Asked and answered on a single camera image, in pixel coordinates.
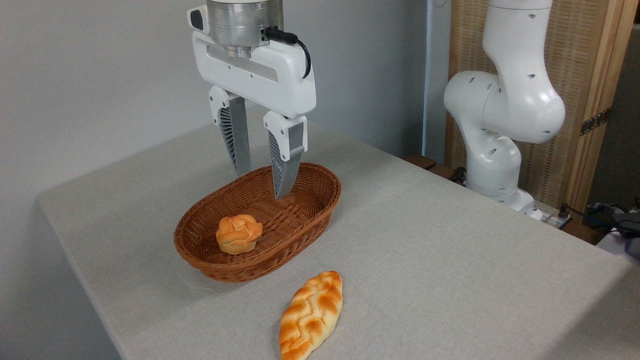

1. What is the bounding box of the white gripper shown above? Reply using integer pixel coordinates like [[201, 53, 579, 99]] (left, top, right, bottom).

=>
[[191, 31, 317, 200]]

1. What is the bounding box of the round golden bread roll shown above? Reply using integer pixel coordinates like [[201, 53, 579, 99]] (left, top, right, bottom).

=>
[[215, 214, 264, 255]]

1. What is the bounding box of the long braided bread loaf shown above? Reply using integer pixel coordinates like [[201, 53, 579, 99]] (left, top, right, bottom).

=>
[[279, 270, 344, 360]]

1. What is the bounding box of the brown oval wicker basket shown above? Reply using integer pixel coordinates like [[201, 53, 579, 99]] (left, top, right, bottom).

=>
[[173, 162, 343, 283]]

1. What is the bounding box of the white vertical pipe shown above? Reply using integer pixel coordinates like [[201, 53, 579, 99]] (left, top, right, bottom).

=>
[[421, 0, 451, 163]]

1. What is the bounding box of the grey fabric tablecloth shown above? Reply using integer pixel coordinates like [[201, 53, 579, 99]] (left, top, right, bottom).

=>
[[37, 120, 640, 360]]

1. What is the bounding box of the white power strip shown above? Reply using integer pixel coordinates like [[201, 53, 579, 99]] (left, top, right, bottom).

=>
[[537, 212, 572, 230]]

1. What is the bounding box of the dark metal screen hinge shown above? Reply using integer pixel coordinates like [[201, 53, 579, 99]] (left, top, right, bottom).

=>
[[580, 107, 612, 137]]

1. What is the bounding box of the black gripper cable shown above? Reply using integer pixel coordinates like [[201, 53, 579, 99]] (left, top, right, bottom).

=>
[[262, 26, 312, 80]]

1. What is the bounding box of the black power cable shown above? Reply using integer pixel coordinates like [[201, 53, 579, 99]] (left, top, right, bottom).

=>
[[559, 202, 640, 237]]

